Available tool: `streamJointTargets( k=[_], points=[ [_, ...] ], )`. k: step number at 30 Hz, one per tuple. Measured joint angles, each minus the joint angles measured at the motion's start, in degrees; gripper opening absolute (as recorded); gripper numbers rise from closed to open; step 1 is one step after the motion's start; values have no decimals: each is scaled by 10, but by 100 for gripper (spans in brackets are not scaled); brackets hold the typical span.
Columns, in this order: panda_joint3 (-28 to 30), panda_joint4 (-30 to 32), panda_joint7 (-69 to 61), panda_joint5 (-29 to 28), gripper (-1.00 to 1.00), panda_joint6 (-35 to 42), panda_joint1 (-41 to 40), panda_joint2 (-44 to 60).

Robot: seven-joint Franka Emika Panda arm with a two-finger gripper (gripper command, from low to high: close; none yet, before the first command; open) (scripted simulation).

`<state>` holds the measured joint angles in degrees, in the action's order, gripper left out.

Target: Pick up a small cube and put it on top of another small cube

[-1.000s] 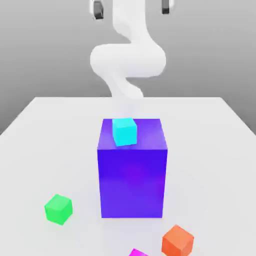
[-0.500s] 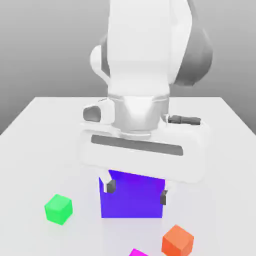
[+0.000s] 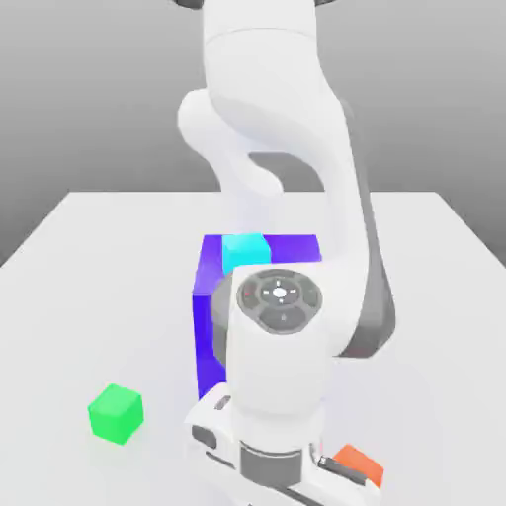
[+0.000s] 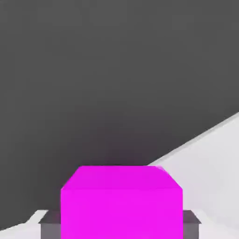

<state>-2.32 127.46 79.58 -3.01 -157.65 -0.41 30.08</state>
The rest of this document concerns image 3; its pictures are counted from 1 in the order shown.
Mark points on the small green cube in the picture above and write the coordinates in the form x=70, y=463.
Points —
x=114, y=415

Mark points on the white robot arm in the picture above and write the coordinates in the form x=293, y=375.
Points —
x=272, y=375

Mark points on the large blue box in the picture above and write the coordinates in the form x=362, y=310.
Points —
x=203, y=336

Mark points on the small orange cube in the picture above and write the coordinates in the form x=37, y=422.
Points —
x=357, y=462

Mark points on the small cyan cube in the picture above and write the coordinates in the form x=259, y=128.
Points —
x=245, y=253

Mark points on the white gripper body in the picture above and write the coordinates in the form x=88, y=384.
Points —
x=221, y=480

